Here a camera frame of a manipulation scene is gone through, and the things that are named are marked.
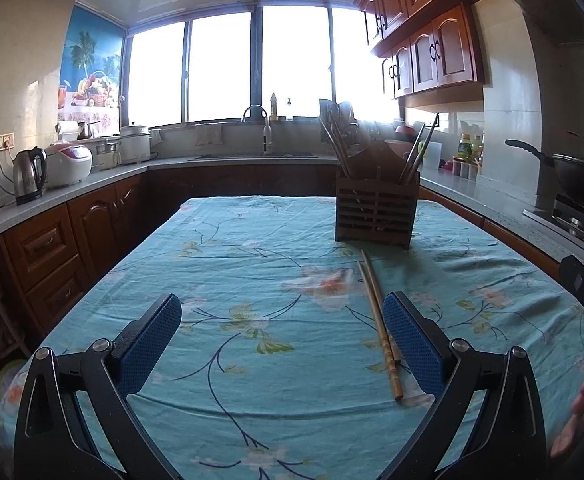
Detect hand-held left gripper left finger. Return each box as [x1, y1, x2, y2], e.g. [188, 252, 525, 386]
[13, 293, 183, 480]

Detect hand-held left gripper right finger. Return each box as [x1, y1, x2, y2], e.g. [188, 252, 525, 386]
[379, 291, 547, 480]

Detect light bamboo chopstick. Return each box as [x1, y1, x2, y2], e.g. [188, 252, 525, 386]
[356, 260, 404, 401]
[361, 248, 403, 368]

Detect wooden utensil holder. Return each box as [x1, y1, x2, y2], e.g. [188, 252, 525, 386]
[335, 139, 421, 252]

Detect dark chopstick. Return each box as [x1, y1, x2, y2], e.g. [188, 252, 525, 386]
[320, 116, 351, 179]
[328, 108, 357, 178]

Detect person's right hand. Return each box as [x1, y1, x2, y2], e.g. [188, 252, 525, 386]
[550, 364, 584, 462]

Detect gas stove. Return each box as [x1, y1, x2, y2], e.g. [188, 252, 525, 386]
[523, 194, 584, 257]

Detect black wok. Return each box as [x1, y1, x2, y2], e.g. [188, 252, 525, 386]
[504, 131, 584, 212]

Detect teal floral tablecloth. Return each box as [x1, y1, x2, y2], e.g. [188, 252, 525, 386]
[0, 195, 584, 480]

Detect wooden base cabinets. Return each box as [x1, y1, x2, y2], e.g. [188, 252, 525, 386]
[0, 160, 562, 342]

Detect row of spice jars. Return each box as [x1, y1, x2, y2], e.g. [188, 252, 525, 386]
[444, 158, 481, 182]

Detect brown chopstick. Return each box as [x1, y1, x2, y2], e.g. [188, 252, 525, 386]
[398, 123, 427, 184]
[404, 112, 440, 185]

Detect red white rice cooker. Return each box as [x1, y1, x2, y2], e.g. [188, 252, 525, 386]
[46, 142, 94, 187]

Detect white electric cooker pot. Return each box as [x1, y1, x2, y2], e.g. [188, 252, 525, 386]
[119, 122, 153, 166]

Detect steel electric kettle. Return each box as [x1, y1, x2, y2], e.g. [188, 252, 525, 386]
[11, 146, 48, 206]

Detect steel kitchen sink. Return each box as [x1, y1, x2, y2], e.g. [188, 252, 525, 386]
[188, 152, 319, 162]

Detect hanging dish cloth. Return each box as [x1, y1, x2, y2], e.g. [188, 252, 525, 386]
[195, 122, 225, 148]

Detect paper towel roll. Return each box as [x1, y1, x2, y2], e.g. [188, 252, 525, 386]
[56, 120, 82, 142]

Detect chrome sink faucet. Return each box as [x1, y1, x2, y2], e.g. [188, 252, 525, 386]
[242, 104, 273, 156]

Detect dish drying rack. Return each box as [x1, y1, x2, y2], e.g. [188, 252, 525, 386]
[318, 99, 360, 137]

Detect large kitchen window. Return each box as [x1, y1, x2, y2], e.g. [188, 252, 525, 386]
[123, 4, 400, 128]

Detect wooden upper cabinets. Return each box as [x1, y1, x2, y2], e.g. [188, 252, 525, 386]
[353, 0, 486, 112]

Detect white pitcher green handle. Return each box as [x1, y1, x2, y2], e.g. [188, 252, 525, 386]
[421, 140, 445, 171]

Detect tropical fruit wall poster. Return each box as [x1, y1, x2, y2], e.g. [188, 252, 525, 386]
[58, 6, 124, 124]

